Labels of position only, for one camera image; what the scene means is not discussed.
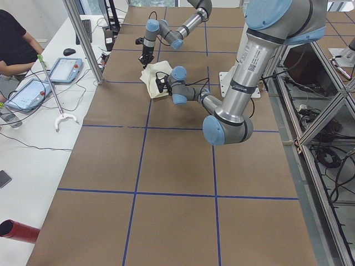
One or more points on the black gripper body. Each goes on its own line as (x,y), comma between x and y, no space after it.
(166,86)
(146,52)

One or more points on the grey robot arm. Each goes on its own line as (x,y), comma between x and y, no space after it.
(174,36)
(270,24)

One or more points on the black keyboard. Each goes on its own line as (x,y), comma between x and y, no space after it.
(88,30)

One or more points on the blue teach pendant far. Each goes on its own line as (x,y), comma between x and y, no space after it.
(65,70)

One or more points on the blue teach pendant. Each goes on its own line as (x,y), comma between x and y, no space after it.
(30,96)
(65,70)

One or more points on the black computer mouse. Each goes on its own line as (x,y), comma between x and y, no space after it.
(69,51)

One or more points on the white grabber reach tool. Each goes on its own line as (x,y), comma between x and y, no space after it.
(63,115)

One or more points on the blue teach pendant near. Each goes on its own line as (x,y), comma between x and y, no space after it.
(30,96)

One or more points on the seated person black shirt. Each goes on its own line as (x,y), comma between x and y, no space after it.
(19,49)

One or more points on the black smartphone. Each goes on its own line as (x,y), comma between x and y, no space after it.
(4,178)

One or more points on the red fire extinguisher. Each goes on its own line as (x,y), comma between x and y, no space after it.
(14,230)

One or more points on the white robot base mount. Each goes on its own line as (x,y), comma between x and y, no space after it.
(226,81)

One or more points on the aluminium frame post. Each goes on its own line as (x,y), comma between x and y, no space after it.
(76,21)

